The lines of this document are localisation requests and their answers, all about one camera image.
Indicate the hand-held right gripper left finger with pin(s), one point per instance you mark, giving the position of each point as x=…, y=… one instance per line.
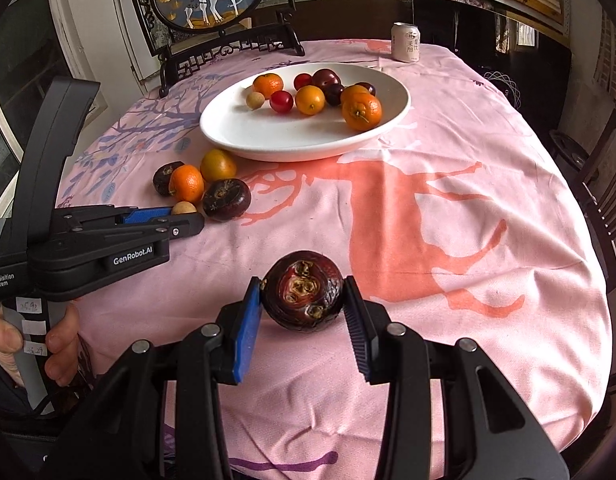
x=245, y=335

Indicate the white leaning board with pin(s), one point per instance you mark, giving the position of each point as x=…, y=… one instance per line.
x=130, y=45

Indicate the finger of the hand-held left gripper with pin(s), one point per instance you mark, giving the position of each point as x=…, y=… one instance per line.
x=185, y=225
x=148, y=216

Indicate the pink printed tablecloth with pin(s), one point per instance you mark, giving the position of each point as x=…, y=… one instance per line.
x=437, y=210

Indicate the white oval plate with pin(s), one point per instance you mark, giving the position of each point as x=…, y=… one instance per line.
x=288, y=135

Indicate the white drink can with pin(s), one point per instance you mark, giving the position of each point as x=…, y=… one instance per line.
x=406, y=42

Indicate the dark red plum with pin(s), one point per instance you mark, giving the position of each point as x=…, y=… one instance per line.
x=327, y=79
x=366, y=88
x=334, y=94

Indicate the dark cabinet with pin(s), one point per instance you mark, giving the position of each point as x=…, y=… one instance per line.
x=487, y=40

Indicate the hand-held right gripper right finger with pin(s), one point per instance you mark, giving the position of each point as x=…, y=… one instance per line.
x=358, y=335

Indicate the person's left hand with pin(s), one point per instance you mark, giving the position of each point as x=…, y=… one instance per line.
x=63, y=345

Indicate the round dark stool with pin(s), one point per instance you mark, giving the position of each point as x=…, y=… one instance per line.
x=567, y=150

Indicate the red cherry tomato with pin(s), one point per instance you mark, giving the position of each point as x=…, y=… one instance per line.
x=281, y=101
x=302, y=80

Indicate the dark wooden slatted chair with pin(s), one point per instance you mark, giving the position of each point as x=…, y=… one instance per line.
x=607, y=200

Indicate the orange mandarin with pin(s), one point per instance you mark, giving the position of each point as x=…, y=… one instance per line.
x=363, y=111
x=268, y=85
x=186, y=183

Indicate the dark mangosteen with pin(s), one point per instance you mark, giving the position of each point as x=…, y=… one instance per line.
x=226, y=199

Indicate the tan longan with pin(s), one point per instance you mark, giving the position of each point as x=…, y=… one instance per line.
x=255, y=100
x=184, y=207

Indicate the smooth yellow-orange fruit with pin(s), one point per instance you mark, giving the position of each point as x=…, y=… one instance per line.
x=310, y=100
x=352, y=91
x=218, y=165

